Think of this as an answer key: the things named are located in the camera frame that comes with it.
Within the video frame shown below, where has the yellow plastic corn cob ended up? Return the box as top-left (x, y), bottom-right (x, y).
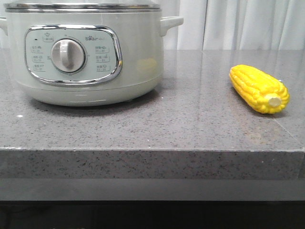
top-left (229, 64), bottom-right (290, 114)

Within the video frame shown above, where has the glass pot lid steel rim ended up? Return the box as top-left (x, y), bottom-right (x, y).
top-left (3, 0), bottom-right (161, 13)

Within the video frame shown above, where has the pale green electric cooking pot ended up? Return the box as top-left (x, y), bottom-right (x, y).
top-left (0, 11), bottom-right (183, 106)

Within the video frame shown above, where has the white pleated curtain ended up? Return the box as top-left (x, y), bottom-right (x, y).
top-left (0, 0), bottom-right (305, 51)

